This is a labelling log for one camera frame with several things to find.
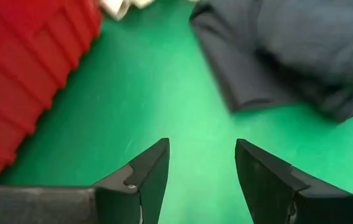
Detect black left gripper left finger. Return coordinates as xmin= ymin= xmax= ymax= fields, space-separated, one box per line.
xmin=0 ymin=138 xmax=171 ymax=224

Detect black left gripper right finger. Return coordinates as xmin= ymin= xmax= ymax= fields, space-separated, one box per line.
xmin=234 ymin=138 xmax=353 ymax=224

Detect dark navy garment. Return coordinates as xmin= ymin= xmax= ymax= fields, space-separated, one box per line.
xmin=188 ymin=0 xmax=353 ymax=123

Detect red plastic laundry bin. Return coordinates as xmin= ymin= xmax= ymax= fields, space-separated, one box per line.
xmin=0 ymin=0 xmax=103 ymax=186

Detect white crumpled garment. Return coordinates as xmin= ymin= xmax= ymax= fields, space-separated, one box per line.
xmin=98 ymin=0 xmax=202 ymax=21

